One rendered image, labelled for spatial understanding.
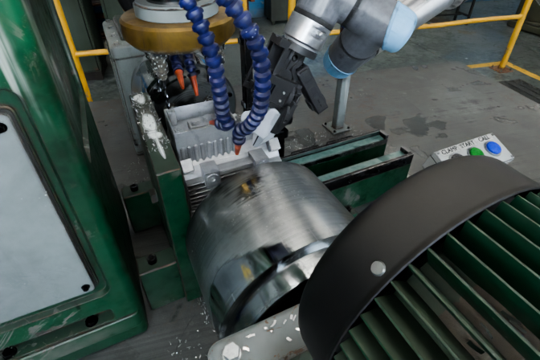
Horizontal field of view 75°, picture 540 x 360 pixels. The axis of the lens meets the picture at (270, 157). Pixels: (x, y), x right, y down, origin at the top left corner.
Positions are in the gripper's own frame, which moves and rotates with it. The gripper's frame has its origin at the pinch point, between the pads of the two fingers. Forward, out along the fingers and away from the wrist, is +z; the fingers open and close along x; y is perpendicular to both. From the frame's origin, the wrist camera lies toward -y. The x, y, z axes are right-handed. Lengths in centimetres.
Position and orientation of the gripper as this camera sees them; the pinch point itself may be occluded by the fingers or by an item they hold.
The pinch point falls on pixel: (259, 141)
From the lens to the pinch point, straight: 70.2
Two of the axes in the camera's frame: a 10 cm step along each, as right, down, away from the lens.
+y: -7.8, -1.8, -6.0
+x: 4.3, 5.4, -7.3
